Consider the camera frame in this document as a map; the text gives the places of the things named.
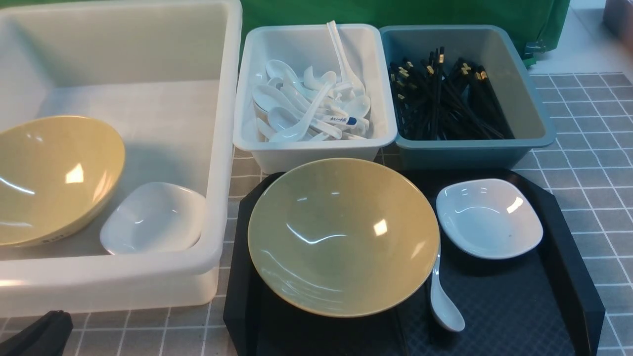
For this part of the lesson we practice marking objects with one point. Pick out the pile of black chopsticks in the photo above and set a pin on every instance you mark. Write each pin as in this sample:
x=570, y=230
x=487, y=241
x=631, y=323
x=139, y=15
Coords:
x=435, y=102

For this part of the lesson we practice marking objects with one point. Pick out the large white plastic tub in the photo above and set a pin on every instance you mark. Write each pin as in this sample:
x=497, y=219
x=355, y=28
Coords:
x=162, y=74

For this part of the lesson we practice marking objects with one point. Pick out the grey checkered tablecloth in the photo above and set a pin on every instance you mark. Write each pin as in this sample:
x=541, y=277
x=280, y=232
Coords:
x=588, y=169

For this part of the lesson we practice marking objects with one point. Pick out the white spoon blue handle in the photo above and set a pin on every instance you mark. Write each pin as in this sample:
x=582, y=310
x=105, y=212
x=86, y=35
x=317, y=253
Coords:
x=338, y=120

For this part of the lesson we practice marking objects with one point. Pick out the long white ladle spoon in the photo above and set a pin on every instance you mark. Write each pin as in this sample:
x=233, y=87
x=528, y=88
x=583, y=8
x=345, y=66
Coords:
x=347, y=74

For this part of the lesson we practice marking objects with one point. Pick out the white dish in tub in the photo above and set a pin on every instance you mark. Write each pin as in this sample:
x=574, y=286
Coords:
x=156, y=217

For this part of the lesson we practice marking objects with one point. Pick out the pile of white spoons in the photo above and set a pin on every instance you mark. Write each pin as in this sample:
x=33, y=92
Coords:
x=281, y=103

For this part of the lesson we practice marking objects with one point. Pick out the black serving tray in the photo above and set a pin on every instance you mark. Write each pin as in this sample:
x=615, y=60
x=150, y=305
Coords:
x=543, y=303

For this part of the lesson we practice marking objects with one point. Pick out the green cloth backdrop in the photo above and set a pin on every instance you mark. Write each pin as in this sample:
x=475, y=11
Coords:
x=534, y=26

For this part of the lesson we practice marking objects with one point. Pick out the white soup spoon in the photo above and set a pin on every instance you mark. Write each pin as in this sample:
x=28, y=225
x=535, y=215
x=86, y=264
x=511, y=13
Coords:
x=443, y=308

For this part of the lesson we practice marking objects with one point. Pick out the yellow noodle bowl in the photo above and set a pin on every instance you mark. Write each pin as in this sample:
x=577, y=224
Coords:
x=343, y=237

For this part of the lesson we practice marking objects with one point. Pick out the white plastic spoon bin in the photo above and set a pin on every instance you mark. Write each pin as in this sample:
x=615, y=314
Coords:
x=301, y=46

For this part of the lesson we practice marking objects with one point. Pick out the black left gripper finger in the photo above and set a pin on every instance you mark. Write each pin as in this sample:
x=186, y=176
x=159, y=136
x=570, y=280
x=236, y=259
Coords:
x=45, y=337

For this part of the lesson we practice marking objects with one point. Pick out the white square dish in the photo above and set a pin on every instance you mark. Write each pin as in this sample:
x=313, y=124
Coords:
x=488, y=218

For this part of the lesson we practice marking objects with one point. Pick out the blue plastic chopstick bin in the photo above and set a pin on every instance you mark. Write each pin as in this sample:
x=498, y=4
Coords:
x=490, y=47

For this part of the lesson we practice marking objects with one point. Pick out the yellow bowl in tub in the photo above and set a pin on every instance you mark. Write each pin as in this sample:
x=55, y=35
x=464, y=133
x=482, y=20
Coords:
x=57, y=174

